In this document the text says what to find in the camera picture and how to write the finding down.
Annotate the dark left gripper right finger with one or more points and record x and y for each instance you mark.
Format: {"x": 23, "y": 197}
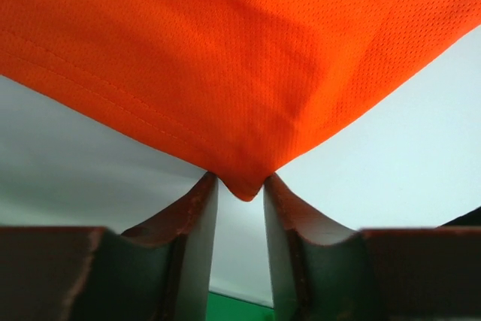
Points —
{"x": 322, "y": 270}

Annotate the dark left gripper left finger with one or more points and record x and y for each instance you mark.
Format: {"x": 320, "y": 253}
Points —
{"x": 156, "y": 270}

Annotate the orange t shirt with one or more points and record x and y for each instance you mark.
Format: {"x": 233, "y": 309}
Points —
{"x": 236, "y": 87}

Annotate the green plastic tray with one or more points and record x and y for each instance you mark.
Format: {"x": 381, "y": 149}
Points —
{"x": 224, "y": 308}

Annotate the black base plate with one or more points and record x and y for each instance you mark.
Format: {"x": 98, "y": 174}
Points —
{"x": 470, "y": 219}

